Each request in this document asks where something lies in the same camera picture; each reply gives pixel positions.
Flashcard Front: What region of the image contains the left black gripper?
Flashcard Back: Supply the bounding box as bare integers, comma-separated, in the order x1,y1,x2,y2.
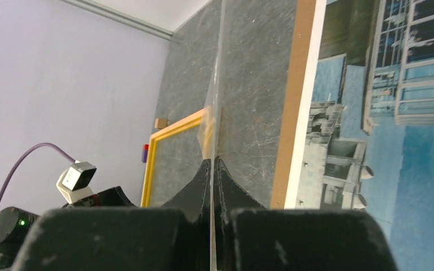
66,186,135,208

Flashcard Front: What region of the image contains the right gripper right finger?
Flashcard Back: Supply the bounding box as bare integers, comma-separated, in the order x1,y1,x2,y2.
214,158,397,270

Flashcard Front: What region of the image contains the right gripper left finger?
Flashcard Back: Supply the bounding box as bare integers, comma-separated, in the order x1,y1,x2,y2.
12,159,211,270

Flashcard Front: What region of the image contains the clear acrylic sheet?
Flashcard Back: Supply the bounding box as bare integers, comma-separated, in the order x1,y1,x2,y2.
198,1,226,270

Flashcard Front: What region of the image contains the wooden picture frame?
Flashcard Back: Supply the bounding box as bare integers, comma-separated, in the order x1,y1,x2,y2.
141,106,216,208

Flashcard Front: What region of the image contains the building and sky photo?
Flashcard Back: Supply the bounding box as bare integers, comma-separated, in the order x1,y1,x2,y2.
285,0,434,270

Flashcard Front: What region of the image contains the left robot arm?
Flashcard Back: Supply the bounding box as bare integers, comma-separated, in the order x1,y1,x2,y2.
0,186,134,270

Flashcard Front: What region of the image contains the red and purple block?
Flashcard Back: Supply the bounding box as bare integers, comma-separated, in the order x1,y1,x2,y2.
141,144,149,164

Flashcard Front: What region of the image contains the small wooden cube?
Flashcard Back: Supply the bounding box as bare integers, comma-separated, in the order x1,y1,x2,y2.
154,117,168,130

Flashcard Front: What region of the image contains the brown backing board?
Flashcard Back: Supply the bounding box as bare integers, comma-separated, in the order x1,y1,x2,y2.
270,1,318,208

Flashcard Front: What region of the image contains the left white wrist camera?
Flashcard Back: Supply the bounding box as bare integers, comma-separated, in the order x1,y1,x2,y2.
56,160,97,204

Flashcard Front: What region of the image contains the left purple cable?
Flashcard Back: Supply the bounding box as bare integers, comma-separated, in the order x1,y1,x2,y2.
0,142,77,255

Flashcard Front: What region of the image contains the aluminium rail frame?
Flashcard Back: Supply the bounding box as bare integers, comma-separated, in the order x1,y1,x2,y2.
62,0,183,42

